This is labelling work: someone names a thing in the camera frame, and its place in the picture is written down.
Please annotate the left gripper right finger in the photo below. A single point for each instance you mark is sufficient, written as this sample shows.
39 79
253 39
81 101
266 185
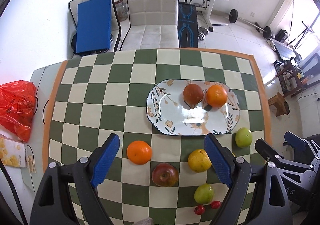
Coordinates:
269 204

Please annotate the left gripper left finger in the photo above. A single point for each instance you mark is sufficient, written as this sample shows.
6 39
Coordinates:
53 203

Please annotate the green apple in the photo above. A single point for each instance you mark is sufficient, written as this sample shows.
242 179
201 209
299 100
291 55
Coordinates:
243 137
204 194

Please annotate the cherry tomato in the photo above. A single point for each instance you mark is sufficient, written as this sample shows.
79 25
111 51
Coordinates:
215 204
199 210

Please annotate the yellow lemon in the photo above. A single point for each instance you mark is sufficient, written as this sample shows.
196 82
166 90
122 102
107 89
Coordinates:
199 161

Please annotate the red apple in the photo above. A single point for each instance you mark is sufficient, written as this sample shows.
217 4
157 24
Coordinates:
165 175

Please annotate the dark red orange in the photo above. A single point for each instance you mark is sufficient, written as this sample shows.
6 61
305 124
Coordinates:
192 94

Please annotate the small wooden stool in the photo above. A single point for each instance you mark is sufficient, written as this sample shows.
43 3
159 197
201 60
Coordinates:
281 105

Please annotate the snack box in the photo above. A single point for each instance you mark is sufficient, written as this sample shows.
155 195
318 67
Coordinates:
12 153

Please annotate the dark wooden chair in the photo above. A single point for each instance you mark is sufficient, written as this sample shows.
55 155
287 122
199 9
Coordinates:
287 70

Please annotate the red plastic bag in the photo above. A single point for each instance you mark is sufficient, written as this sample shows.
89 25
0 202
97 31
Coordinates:
17 107

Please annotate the floral oval plate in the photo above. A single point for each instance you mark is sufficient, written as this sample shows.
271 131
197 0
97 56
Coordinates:
192 107

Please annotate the floor barbell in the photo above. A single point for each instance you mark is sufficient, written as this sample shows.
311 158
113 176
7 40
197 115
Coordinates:
266 31

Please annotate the black blue weight bench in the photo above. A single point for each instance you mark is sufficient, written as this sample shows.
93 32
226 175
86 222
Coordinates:
187 26

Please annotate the white padded chair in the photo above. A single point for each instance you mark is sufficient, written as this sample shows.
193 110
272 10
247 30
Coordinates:
153 24

